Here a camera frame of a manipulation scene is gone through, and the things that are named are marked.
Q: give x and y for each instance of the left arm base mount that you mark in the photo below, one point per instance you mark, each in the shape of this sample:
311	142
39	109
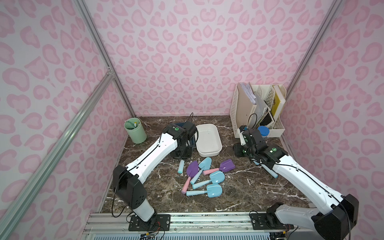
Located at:
156	222

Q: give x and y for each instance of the blue pointed shovel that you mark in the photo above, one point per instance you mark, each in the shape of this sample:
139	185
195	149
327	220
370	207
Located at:
181	167
203	165

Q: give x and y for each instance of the blue round shovel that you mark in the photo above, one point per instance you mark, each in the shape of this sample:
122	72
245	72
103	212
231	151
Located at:
215	178

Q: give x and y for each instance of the blue square shovel front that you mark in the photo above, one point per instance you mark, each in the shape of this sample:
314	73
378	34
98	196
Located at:
212	191

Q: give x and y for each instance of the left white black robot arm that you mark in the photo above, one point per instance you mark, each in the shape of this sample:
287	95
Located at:
128	182

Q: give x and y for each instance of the purple pointed shovel middle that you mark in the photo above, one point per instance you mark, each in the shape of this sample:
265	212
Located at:
192	170

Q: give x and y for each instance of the purple square shovel middle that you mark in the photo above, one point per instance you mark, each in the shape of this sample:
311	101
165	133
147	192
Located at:
225	166

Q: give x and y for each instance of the white desk file organizer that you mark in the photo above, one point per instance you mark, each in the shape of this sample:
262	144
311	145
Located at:
258	105

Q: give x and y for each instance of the dark teal storage box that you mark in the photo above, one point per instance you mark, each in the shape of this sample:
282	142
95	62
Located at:
190	131

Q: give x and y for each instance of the white storage box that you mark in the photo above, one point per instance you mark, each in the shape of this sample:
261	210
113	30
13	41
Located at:
208	143

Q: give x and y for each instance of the blue lid pencil tube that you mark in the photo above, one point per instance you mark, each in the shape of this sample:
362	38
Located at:
265	131

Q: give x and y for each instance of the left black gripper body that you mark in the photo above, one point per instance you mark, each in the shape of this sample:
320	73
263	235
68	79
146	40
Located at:
182	150

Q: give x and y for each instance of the aluminium front rail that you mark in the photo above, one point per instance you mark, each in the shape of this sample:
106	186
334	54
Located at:
192	226

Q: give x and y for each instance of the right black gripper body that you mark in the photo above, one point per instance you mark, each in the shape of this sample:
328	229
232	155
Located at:
240	148

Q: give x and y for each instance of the green pen holder cup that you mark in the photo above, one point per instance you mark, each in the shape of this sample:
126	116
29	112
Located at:
135	130

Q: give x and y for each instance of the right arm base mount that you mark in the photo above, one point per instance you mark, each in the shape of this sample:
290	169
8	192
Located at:
267	221

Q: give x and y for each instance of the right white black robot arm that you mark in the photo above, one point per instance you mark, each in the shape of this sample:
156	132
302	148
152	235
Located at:
334	215

